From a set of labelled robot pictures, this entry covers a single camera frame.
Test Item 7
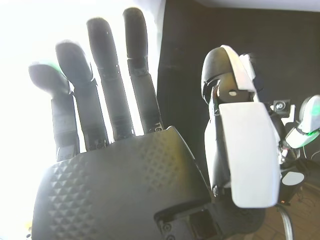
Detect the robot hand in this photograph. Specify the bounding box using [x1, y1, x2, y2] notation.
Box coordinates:
[28, 7, 281, 240]

